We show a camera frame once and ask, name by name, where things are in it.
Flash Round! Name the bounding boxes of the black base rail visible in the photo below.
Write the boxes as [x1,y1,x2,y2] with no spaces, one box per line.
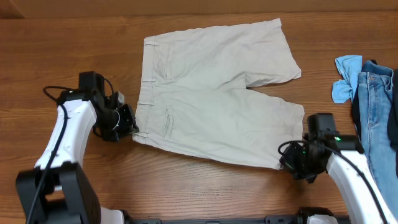
[130,215,308,224]

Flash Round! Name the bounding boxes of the beige shorts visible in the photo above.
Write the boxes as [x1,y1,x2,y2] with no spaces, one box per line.
[132,19,305,169]

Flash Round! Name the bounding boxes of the light blue cloth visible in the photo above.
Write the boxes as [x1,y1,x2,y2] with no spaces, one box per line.
[331,55,363,104]

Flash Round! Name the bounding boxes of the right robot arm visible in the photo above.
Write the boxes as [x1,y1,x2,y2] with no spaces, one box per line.
[277,113,397,223]

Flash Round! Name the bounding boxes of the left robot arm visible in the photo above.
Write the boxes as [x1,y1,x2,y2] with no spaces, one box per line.
[16,71,139,224]

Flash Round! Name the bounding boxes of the blue denim jeans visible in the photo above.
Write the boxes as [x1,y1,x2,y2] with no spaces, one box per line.
[357,60,397,217]

